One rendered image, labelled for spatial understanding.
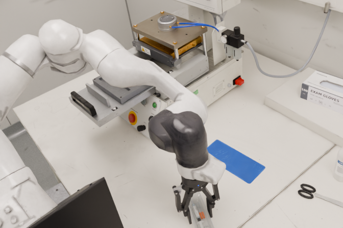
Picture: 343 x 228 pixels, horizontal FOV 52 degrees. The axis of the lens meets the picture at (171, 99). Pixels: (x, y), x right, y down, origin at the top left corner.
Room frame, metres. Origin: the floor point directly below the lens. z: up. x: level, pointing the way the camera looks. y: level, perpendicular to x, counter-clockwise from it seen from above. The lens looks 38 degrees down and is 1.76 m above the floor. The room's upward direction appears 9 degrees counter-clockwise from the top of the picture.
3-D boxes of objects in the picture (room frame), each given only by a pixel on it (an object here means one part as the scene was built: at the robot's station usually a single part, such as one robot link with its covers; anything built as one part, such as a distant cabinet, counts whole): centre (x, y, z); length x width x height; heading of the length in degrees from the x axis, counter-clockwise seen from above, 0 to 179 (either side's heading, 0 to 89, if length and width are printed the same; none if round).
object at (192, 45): (1.31, -0.04, 1.07); 0.22 x 0.17 x 0.10; 36
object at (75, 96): (1.06, 0.33, 0.99); 0.15 x 0.02 x 0.04; 36
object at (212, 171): (0.63, -0.05, 1.03); 0.13 x 0.12 x 0.05; 9
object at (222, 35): (1.21, -0.27, 1.05); 0.15 x 0.05 x 0.15; 36
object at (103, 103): (1.14, 0.21, 0.97); 0.30 x 0.22 x 0.08; 126
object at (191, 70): (1.16, -0.05, 0.97); 0.26 x 0.05 x 0.07; 126
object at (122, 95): (1.16, 0.18, 0.98); 0.20 x 0.17 x 0.03; 36
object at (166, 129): (0.68, 0.00, 1.12); 0.18 x 0.10 x 0.13; 36
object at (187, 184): (0.65, -0.03, 0.95); 0.08 x 0.08 x 0.09
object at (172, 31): (1.32, -0.07, 1.08); 0.31 x 0.24 x 0.13; 36
